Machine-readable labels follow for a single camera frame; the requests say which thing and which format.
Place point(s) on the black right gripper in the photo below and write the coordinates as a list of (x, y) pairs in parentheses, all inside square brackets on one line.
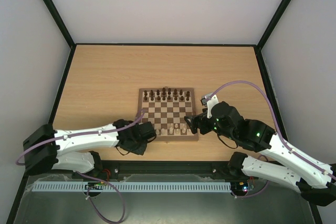
[(196, 124)]

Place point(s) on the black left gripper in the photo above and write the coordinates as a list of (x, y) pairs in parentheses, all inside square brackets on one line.
[(140, 150)]

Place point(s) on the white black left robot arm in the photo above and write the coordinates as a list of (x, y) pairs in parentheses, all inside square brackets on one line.
[(49, 149)]

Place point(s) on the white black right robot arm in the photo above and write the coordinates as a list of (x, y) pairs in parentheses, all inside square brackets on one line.
[(312, 179)]

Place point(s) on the wooden chess board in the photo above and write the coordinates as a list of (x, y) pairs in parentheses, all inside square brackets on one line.
[(172, 108)]

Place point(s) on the light blue cable duct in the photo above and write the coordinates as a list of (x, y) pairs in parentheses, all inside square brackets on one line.
[(134, 187)]

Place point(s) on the black frame post right rear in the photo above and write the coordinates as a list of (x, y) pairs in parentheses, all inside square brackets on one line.
[(273, 23)]

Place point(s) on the black frame post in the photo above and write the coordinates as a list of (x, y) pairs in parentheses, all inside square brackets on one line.
[(59, 22), (273, 23)]

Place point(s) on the black frame post left rear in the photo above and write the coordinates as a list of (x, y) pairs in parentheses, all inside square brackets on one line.
[(59, 22)]

